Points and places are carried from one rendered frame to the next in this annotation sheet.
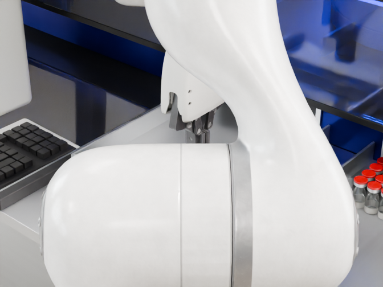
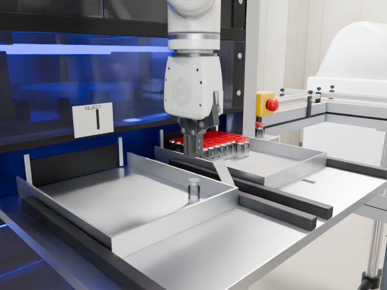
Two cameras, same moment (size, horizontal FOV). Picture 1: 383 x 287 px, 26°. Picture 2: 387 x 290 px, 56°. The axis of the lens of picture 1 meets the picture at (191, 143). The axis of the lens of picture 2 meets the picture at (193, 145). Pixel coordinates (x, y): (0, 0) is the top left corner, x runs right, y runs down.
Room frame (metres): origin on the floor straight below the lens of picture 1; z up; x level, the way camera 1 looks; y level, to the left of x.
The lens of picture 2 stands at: (0.96, 0.60, 1.14)
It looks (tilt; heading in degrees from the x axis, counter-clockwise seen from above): 14 degrees down; 275
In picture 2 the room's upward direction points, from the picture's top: straight up
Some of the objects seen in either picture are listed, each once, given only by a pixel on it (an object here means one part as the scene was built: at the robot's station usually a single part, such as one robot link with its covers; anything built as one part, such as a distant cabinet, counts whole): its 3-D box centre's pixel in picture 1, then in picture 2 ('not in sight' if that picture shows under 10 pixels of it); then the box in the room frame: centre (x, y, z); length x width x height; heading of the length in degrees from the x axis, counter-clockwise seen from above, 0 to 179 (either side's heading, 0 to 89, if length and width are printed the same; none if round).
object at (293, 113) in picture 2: not in sight; (271, 111); (0.78, -0.86, 0.92); 0.69 x 0.15 x 0.16; 50
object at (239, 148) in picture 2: not in sight; (239, 149); (0.92, -0.32, 0.90); 0.02 x 0.02 x 0.05
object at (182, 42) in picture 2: not in sight; (193, 44); (1.02, -0.01, 1.16); 0.09 x 0.08 x 0.03; 140
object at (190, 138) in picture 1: (190, 137); (200, 138); (1.00, 0.00, 1.00); 0.03 x 0.03 x 0.07; 50
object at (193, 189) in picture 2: not in sight; (193, 192); (1.01, -0.01, 0.90); 0.02 x 0.02 x 0.04
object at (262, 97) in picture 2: not in sight; (259, 103); (0.86, -0.55, 1.00); 0.08 x 0.07 x 0.07; 140
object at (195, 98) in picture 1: (197, 73); (193, 82); (1.01, -0.01, 1.10); 0.10 x 0.07 x 0.11; 140
